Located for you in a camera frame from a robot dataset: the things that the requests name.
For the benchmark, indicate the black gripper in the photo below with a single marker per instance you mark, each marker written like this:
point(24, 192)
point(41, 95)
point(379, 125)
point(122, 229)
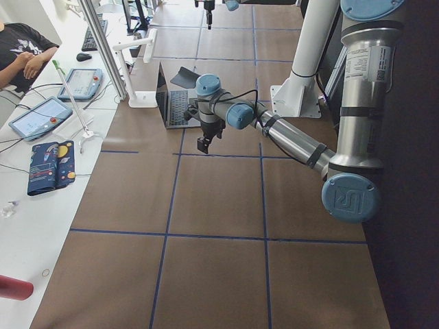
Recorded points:
point(208, 128)
point(208, 7)

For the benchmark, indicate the grey laptop computer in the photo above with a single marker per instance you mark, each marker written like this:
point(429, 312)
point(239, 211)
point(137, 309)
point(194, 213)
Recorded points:
point(173, 104)

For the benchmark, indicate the black mouse pad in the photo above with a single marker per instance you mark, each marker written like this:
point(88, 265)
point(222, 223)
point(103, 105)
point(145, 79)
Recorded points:
point(185, 78)

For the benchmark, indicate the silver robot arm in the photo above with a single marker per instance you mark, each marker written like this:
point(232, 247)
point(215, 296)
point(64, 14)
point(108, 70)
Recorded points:
point(349, 40)
point(231, 5)

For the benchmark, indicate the black computer mouse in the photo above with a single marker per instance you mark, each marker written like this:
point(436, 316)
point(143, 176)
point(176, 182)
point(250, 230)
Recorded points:
point(81, 57)

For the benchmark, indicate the blue teach pendant far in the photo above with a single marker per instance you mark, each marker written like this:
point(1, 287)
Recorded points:
point(84, 83)

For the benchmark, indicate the blue teach pendant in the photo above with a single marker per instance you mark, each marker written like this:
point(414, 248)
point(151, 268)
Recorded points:
point(41, 119)
point(84, 83)

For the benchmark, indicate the dark blue space pouch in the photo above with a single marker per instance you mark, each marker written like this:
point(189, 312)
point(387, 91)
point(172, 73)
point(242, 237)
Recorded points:
point(52, 166)

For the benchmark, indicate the blue teach pendant near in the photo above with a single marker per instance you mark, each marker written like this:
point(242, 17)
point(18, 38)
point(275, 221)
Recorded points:
point(41, 119)

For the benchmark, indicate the seated person in black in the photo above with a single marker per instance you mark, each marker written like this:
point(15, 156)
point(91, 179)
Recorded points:
point(24, 54)

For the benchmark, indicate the red bottle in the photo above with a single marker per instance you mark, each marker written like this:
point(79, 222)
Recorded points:
point(15, 289)

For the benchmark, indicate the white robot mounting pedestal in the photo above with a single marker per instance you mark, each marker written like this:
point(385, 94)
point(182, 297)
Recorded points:
point(298, 95)

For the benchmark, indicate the aluminium frame post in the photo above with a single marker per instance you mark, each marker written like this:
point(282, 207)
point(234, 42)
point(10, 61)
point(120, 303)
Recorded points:
point(103, 47)

